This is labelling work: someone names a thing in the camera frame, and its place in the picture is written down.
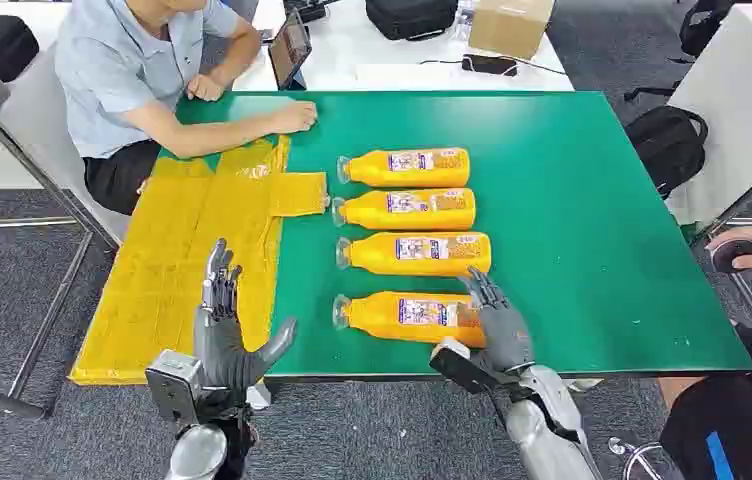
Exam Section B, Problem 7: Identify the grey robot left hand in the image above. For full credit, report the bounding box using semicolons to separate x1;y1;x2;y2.
192;238;298;393

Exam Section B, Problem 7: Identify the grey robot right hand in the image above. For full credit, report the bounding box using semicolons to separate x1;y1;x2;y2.
458;266;536;376

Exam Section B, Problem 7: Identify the orange drink bottle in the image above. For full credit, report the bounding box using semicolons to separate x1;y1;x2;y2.
331;188;477;232
335;231;493;278
332;291;487;349
336;147;471;189

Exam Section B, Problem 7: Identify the yellow plastic sheet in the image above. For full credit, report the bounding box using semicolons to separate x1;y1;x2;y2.
69;135;330;387

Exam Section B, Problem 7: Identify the green table mat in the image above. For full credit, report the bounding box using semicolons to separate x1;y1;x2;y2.
157;90;752;380

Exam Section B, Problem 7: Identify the chrome stool base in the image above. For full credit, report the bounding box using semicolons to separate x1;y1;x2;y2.
607;435;670;480

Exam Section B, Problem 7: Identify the person with black shorts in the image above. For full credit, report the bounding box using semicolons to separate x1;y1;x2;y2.
657;220;752;480

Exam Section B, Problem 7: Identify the black round device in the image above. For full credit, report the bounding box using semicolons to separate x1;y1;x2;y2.
710;239;752;274

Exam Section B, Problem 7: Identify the black backpack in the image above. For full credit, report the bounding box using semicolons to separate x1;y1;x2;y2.
624;105;710;200

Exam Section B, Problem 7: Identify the black smartphone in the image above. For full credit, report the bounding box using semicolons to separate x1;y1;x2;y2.
460;54;520;77

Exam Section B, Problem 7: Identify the seated person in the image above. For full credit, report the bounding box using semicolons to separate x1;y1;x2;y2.
54;0;319;217

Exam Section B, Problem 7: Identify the black tablet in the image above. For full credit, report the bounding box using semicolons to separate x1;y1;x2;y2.
267;9;314;91

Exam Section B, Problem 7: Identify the cardboard box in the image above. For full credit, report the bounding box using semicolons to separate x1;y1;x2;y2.
468;0;556;61

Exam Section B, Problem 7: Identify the clear water bottle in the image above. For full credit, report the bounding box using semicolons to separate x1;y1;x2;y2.
453;0;477;41

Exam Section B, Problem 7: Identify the black zip bag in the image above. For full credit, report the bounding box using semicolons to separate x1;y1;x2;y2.
365;0;459;42

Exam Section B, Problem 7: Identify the white table with steel legs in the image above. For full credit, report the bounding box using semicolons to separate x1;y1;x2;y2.
666;3;752;246

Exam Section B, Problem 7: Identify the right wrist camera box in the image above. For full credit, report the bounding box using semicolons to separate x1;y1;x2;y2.
428;337;504;396

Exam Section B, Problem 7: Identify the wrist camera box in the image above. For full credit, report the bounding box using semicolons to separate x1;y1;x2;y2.
145;349;206;426
428;337;504;396

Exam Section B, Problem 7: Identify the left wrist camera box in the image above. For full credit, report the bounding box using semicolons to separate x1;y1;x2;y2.
145;349;206;426

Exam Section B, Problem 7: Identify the steel table frame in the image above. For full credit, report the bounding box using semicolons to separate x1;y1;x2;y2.
0;119;119;422

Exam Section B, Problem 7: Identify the thin black cable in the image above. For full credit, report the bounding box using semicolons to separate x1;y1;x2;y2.
418;56;569;76

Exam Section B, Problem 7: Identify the black bag with strap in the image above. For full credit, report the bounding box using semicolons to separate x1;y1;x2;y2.
624;0;736;103

